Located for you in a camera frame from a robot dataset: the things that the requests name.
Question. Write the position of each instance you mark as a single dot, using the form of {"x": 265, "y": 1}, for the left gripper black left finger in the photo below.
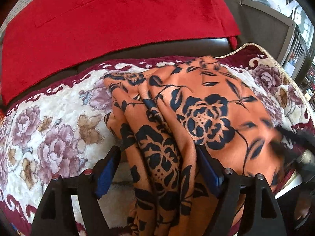
{"x": 104, "y": 171}

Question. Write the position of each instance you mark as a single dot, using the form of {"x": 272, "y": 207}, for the red cloth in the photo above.
{"x": 48, "y": 36}

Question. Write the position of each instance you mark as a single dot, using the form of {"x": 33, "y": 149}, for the orange floral patterned garment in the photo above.
{"x": 162, "y": 115}

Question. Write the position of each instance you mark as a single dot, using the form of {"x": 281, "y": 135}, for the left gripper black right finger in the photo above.
{"x": 211, "y": 170}

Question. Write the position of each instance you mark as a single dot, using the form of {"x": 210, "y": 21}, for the grey wooden crib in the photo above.
{"x": 273, "y": 31}

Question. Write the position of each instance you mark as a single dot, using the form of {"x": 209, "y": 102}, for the floral plush blanket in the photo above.
{"x": 61, "y": 130}

